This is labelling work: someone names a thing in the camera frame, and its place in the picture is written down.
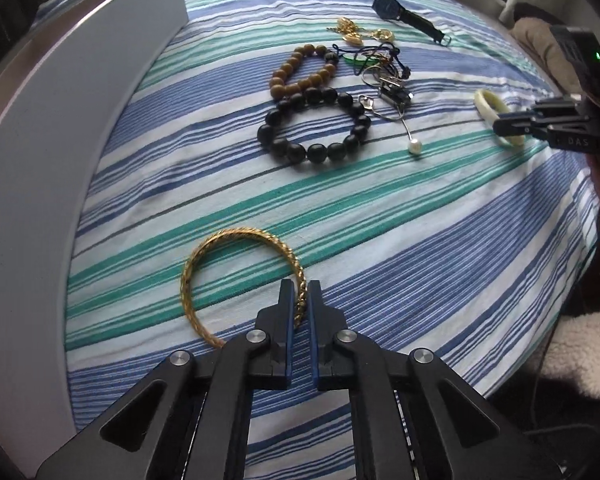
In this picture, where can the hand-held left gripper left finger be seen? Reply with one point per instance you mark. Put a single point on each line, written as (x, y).
(291, 340)

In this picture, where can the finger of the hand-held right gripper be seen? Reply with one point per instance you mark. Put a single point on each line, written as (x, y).
(517, 117)
(517, 131)

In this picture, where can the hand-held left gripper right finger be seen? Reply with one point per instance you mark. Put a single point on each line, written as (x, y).
(314, 340)

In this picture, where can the cream jade bangle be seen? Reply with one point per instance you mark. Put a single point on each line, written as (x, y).
(485, 107)

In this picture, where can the pearl pin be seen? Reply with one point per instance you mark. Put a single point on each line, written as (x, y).
(414, 148)

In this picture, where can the twisted gold bangle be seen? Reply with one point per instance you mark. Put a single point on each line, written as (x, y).
(200, 255)

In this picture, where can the small gold charm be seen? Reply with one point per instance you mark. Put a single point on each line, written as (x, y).
(384, 35)

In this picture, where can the long white cardboard box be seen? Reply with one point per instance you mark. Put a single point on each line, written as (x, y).
(55, 135)

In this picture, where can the beige plush cloth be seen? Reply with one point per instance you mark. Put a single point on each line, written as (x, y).
(535, 45)

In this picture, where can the blue green striped bed sheet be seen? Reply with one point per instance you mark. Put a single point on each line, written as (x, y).
(380, 220)

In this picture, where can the white fleece clothing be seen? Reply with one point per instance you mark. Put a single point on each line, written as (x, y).
(585, 350)

